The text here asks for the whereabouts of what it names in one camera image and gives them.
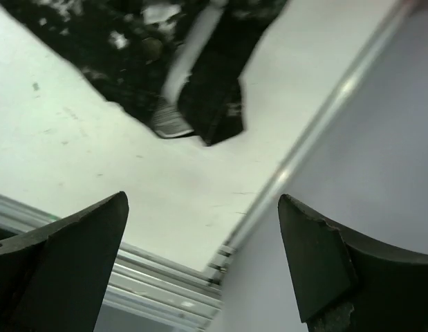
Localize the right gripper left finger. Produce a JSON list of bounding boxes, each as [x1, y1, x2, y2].
[[0, 192, 129, 331]]

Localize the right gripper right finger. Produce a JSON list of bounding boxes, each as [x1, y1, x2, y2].
[[278, 194, 428, 331]]

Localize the black white tie-dye trousers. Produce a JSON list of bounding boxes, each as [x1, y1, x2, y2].
[[1, 1, 286, 146]]

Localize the aluminium rail frame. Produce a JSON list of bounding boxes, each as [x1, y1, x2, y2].
[[0, 1, 415, 331]]

